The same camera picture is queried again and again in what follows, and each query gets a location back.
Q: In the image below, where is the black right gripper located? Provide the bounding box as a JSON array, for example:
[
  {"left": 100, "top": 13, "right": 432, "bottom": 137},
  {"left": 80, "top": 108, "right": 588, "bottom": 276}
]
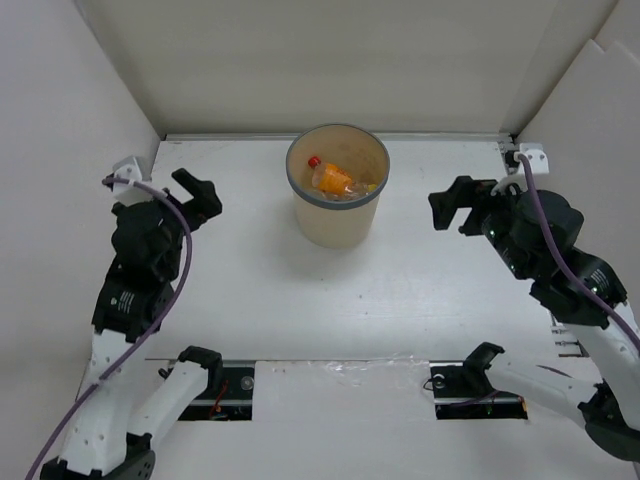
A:
[{"left": 428, "top": 173, "right": 533, "bottom": 278}]

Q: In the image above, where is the orange label bottle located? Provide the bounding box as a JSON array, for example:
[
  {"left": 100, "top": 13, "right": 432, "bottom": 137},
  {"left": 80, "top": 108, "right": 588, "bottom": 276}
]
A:
[{"left": 320, "top": 163, "right": 376, "bottom": 197}]

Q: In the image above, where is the small red cap bottle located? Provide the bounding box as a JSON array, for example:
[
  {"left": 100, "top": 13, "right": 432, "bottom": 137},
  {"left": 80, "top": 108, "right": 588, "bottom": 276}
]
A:
[{"left": 308, "top": 156, "right": 330, "bottom": 191}]

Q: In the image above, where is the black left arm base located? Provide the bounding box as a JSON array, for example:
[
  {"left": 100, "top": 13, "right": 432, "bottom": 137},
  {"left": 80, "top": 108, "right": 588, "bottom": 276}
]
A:
[{"left": 178, "top": 362, "right": 255, "bottom": 422}]

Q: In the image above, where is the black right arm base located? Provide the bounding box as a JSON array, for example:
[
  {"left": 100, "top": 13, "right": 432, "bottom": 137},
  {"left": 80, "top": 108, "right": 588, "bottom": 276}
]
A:
[{"left": 422, "top": 342, "right": 528, "bottom": 420}]

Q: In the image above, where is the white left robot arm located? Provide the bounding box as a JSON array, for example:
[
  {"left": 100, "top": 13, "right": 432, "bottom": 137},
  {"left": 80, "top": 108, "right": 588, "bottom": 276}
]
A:
[{"left": 27, "top": 168, "right": 223, "bottom": 479}]

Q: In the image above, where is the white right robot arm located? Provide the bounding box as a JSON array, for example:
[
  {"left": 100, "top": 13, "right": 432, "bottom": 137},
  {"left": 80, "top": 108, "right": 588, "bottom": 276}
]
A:
[{"left": 428, "top": 176, "right": 639, "bottom": 462}]

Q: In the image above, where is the beige bin with grey rim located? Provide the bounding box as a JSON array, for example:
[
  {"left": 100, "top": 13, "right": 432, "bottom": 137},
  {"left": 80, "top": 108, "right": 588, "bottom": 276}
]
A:
[{"left": 285, "top": 123, "right": 391, "bottom": 249}]

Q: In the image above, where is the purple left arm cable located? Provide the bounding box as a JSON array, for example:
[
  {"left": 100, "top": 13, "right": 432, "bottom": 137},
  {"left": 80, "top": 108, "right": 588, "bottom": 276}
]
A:
[{"left": 23, "top": 174, "right": 195, "bottom": 480}]

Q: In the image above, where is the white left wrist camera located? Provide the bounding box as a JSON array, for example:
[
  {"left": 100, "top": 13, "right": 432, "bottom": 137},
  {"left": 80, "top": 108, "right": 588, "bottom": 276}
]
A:
[{"left": 103, "top": 155, "right": 152, "bottom": 206}]

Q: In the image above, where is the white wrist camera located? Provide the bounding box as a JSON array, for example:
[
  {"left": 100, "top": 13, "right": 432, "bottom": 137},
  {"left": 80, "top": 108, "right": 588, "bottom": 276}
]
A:
[
  {"left": 103, "top": 155, "right": 152, "bottom": 206},
  {"left": 505, "top": 143, "right": 550, "bottom": 185}
]

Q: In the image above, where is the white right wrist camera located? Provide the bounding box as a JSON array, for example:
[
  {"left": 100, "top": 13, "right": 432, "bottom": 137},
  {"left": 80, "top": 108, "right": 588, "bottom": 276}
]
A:
[{"left": 505, "top": 143, "right": 550, "bottom": 185}]

